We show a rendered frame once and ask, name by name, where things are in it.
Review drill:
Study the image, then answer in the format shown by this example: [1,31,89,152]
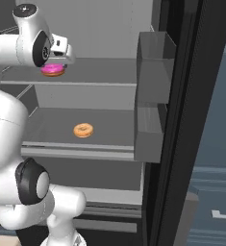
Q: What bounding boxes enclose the black fridge door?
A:
[142,0,226,246]

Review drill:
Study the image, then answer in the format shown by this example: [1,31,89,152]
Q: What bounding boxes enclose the small grey door bin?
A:
[133,102,168,164]

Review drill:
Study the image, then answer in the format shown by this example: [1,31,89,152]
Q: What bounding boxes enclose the grey fridge drawer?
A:
[48,184,144,234]

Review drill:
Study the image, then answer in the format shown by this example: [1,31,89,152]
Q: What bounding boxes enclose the orange glazed donut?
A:
[72,122,95,139]

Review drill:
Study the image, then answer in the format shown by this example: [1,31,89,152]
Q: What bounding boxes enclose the grey fridge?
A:
[0,0,163,246]

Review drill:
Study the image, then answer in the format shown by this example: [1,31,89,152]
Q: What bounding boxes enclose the blue-grey cupboards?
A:
[185,18,226,246]

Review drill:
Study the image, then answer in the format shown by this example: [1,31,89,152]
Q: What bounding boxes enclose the pink frosted donut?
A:
[40,62,67,78]

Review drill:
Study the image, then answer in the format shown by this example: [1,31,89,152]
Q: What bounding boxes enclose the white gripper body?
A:
[48,43,77,67]

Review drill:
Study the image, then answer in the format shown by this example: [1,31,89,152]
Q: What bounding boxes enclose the large grey door bin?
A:
[136,31,178,106]

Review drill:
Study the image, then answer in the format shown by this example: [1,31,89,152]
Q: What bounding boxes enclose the grey fridge shelf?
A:
[0,57,138,88]
[20,107,137,162]

